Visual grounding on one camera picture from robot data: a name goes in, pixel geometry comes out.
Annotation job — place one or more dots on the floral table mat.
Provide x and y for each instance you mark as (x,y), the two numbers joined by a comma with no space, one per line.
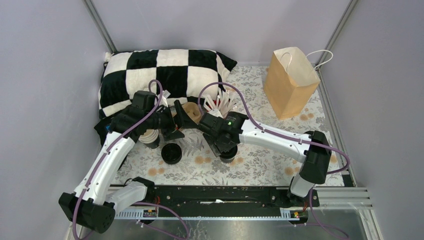
(253,165)

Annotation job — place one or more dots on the brown cardboard cup carrier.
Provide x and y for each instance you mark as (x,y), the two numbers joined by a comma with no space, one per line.
(192,111)

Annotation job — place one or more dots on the stack of paper cups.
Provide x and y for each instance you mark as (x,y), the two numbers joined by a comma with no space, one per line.
(150,138)

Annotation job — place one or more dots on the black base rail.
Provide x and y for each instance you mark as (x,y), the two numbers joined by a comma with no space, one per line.
(222,201)

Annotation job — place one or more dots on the stack of black lids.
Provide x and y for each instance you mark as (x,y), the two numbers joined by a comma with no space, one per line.
(171,153)

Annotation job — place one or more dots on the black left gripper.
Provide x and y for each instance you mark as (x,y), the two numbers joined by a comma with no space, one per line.
(182,119)

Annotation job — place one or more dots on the black white checkered pillow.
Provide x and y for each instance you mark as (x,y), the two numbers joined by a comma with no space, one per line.
(184,73)

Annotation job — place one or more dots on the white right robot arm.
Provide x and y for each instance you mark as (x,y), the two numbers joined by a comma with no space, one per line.
(311,148)

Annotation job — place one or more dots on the brown paper bag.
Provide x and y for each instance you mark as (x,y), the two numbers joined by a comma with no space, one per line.
(291,80)

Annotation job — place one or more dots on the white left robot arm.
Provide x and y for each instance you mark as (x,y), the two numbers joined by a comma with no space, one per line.
(90,205)

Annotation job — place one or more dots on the black plastic cup lid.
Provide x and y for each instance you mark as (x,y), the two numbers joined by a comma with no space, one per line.
(231,153)

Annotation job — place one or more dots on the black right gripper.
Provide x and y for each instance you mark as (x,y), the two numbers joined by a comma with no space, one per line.
(211,140)

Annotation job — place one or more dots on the black paper coffee cup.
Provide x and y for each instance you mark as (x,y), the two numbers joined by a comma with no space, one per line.
(227,161)

